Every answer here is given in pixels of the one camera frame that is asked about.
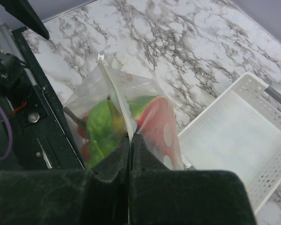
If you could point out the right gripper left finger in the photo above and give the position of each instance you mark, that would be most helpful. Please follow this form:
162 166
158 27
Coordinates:
97 196

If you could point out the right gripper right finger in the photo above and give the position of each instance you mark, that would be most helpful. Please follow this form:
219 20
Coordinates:
160 196

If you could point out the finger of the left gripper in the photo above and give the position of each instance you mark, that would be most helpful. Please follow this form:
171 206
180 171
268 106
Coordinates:
24 12

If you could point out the green round guava fruit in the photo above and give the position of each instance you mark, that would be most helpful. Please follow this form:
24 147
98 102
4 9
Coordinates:
102 137

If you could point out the red lychee bunch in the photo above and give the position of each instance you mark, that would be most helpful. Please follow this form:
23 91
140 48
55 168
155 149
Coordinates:
84 149

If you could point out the red watermelon slice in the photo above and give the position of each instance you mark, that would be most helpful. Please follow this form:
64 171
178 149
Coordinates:
156 122

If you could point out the clear dotted zip bag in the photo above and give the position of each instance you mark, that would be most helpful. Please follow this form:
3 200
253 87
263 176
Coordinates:
105 81

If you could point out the white perforated plastic basket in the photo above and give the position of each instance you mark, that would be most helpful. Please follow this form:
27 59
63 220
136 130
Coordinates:
239 132

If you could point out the yellow bell pepper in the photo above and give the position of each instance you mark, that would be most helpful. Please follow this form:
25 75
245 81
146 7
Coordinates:
117 119

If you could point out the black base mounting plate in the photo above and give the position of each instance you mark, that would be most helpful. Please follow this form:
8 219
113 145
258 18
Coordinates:
34 134

